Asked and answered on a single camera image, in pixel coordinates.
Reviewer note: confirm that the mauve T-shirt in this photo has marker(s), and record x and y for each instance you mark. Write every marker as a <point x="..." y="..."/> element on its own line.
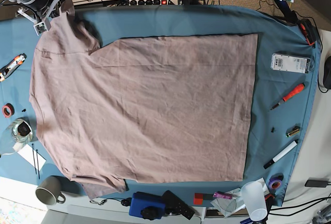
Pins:
<point x="151" y="110"/>

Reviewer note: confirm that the orange black utility knife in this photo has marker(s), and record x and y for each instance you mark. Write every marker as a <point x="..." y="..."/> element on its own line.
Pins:
<point x="7" y="70"/>

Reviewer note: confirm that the red tape roll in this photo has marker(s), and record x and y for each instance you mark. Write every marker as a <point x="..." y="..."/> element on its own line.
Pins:
<point x="7" y="110"/>

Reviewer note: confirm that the white power strip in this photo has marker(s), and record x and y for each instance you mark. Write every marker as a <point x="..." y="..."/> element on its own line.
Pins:
<point x="150" y="2"/>

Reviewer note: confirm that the black zip tie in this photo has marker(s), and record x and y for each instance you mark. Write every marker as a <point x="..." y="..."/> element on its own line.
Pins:
<point x="35" y="160"/>

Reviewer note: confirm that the white paper card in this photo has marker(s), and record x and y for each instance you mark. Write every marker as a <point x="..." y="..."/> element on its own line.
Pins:
<point x="26" y="153"/>

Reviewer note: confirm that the grey ceramic mug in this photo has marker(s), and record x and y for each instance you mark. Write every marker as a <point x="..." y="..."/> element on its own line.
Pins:
<point x="49" y="192"/>

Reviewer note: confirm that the silver carabiner keyring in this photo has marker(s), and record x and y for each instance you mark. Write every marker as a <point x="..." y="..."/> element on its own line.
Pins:
<point x="98" y="202"/>

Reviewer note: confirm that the blue box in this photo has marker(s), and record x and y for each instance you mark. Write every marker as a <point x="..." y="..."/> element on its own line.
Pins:
<point x="147" y="206"/>

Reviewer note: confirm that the black remote control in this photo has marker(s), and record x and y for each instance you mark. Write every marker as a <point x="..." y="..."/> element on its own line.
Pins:
<point x="176" y="206"/>

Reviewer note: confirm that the teal table cloth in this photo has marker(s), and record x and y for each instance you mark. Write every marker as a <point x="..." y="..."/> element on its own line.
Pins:
<point x="108" y="25"/>

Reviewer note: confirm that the red black block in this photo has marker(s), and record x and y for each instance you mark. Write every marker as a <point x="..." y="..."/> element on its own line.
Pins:
<point x="200" y="198"/>

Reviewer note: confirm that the purple lighter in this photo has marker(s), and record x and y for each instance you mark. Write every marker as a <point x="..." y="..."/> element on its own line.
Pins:
<point x="223" y="195"/>

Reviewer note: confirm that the orange black clamp tool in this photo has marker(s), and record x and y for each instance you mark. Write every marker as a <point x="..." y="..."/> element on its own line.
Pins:
<point x="307" y="30"/>

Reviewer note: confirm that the green gold battery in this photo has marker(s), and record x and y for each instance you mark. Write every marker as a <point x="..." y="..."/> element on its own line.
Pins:
<point x="293" y="132"/>

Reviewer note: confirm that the frosted plastic cup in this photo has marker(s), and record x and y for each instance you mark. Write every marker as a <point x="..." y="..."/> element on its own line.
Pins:
<point x="254" y="200"/>

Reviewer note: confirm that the white black marker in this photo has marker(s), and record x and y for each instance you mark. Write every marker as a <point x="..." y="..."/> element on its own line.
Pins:
<point x="281" y="154"/>

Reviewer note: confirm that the black computer mouse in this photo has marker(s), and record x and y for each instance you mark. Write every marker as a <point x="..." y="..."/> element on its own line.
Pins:
<point x="327" y="73"/>

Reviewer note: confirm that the purple tape roll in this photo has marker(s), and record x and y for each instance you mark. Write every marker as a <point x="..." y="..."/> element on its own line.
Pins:
<point x="275" y="182"/>

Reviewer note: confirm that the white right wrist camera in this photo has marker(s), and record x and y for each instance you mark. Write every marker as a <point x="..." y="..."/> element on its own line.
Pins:
<point x="42" y="27"/>

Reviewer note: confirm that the orange handled screwdriver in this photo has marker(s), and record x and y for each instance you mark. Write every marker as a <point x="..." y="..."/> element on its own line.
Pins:
<point x="296" y="90"/>

